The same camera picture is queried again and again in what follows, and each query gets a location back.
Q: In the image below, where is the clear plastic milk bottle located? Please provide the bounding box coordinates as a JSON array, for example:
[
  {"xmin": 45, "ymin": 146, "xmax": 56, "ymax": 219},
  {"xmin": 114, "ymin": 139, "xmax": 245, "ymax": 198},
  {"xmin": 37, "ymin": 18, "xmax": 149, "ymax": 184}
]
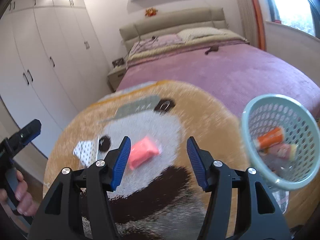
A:
[{"xmin": 264, "ymin": 155, "xmax": 291, "ymax": 214}]

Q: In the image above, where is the pink green drink bottle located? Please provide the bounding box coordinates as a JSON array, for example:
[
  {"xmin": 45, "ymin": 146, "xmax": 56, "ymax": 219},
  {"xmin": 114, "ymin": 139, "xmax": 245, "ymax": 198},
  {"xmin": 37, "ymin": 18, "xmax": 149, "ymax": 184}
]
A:
[{"xmin": 261, "ymin": 143, "xmax": 297, "ymax": 160}]

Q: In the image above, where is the orange paper cup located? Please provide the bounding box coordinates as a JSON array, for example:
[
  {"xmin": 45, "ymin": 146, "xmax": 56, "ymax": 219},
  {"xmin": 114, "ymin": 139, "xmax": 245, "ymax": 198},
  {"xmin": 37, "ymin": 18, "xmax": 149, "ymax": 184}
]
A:
[{"xmin": 253, "ymin": 126, "xmax": 285, "ymax": 150}]

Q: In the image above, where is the pink foam block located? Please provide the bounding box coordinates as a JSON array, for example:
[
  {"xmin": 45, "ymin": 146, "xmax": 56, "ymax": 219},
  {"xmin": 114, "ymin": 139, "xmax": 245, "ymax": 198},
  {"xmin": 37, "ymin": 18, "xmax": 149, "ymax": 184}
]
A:
[{"xmin": 127, "ymin": 136, "xmax": 161, "ymax": 170}]

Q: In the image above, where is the left hand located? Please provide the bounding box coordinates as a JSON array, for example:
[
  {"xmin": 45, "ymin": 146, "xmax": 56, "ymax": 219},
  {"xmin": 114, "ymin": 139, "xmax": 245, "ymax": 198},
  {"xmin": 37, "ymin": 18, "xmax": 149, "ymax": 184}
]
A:
[{"xmin": 15, "ymin": 170, "xmax": 39, "ymax": 217}]

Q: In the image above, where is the light green plastic basket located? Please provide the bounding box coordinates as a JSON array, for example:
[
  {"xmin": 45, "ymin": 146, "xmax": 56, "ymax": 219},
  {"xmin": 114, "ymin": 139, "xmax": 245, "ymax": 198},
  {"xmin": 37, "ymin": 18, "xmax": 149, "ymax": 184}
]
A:
[{"xmin": 241, "ymin": 94, "xmax": 319, "ymax": 191}]

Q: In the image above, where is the white wardrobe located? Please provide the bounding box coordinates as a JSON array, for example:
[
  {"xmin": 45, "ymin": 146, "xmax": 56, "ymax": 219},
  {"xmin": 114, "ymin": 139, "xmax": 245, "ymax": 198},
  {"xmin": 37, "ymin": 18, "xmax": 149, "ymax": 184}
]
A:
[{"xmin": 1, "ymin": 0, "xmax": 110, "ymax": 156}]

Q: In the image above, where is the round plush cartoon rug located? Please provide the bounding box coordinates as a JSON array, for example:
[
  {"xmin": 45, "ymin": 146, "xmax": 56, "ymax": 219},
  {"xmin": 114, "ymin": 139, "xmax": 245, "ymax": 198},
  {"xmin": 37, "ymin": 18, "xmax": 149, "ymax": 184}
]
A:
[{"xmin": 42, "ymin": 80, "xmax": 308, "ymax": 240}]

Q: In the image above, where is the beige bedside table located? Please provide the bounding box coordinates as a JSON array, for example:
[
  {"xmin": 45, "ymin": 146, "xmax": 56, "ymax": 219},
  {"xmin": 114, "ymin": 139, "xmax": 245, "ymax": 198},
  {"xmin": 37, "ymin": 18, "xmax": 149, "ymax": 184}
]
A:
[{"xmin": 107, "ymin": 64, "xmax": 127, "ymax": 92}]

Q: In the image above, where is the black item on nightstand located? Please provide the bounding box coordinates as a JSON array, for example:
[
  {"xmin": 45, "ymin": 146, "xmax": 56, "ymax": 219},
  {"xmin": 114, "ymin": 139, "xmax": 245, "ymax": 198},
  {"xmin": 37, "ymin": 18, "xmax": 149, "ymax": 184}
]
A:
[{"xmin": 112, "ymin": 57, "xmax": 125, "ymax": 68}]

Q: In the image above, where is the bed with purple cover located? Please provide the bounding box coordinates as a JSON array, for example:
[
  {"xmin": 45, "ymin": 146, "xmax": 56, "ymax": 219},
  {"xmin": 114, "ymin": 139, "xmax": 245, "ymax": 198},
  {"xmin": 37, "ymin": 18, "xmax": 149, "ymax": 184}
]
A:
[{"xmin": 119, "ymin": 30, "xmax": 319, "ymax": 117}]

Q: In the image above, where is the dark object on bed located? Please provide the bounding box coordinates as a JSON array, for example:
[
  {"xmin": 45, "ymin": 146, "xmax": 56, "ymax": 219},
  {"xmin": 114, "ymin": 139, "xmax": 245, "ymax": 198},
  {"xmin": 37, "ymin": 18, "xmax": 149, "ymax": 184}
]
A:
[{"xmin": 204, "ymin": 45, "xmax": 219, "ymax": 55}]

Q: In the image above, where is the purple pillow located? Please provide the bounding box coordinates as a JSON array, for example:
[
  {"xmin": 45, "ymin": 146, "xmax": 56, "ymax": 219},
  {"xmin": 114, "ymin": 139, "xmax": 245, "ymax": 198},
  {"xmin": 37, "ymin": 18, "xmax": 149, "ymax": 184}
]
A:
[{"xmin": 129, "ymin": 34, "xmax": 184, "ymax": 56}]

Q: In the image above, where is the orange plush toy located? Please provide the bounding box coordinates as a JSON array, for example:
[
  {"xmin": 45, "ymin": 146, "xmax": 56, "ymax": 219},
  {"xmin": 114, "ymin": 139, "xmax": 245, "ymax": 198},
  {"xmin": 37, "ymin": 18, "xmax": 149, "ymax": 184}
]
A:
[{"xmin": 145, "ymin": 7, "xmax": 158, "ymax": 17}]

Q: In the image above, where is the cream pillow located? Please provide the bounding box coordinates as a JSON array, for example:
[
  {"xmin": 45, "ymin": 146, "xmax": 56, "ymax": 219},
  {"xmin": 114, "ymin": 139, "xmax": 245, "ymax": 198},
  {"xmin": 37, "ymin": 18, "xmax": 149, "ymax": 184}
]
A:
[{"xmin": 177, "ymin": 27, "xmax": 228, "ymax": 41}]

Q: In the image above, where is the beige padded headboard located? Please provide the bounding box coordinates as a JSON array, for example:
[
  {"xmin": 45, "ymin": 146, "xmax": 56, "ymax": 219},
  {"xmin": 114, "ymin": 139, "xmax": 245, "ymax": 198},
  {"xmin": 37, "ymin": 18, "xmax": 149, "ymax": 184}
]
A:
[{"xmin": 119, "ymin": 7, "xmax": 228, "ymax": 51}]

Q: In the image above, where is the orange beige curtain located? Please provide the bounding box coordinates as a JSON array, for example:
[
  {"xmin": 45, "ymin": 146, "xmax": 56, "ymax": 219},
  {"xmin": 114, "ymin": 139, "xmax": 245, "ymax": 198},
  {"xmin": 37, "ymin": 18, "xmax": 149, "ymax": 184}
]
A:
[{"xmin": 237, "ymin": 0, "xmax": 266, "ymax": 51}]

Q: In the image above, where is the dark framed window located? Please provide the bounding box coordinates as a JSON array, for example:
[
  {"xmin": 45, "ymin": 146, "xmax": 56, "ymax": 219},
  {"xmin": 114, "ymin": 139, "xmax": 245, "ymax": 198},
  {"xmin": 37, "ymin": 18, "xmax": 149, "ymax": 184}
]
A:
[{"xmin": 267, "ymin": 0, "xmax": 319, "ymax": 38}]

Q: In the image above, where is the black cable on pillow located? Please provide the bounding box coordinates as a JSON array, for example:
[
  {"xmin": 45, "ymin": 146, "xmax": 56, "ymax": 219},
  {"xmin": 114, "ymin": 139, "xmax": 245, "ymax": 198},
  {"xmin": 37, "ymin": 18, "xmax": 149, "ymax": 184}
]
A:
[{"xmin": 130, "ymin": 36, "xmax": 158, "ymax": 53}]

